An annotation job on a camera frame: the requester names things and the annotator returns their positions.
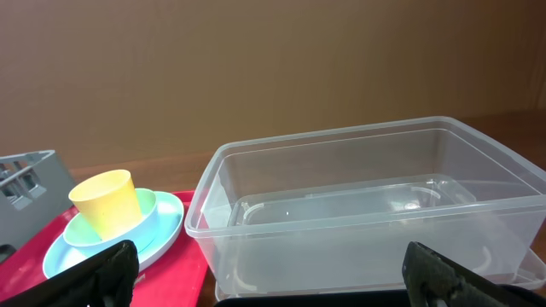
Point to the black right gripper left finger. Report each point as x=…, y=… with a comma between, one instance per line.
x=105, y=279

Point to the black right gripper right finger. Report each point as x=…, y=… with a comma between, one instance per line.
x=431, y=278

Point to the grey dishwasher rack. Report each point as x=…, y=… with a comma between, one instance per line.
x=34, y=190

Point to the light blue plate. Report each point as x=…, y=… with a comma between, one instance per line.
x=60, y=256

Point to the light green bowl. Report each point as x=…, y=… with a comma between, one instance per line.
x=80, y=235

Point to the red plastic tray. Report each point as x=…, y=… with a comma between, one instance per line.
x=175, y=279

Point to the yellow plastic cup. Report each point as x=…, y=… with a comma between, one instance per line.
x=108, y=202

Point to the clear plastic bin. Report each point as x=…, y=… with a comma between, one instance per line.
x=335, y=210

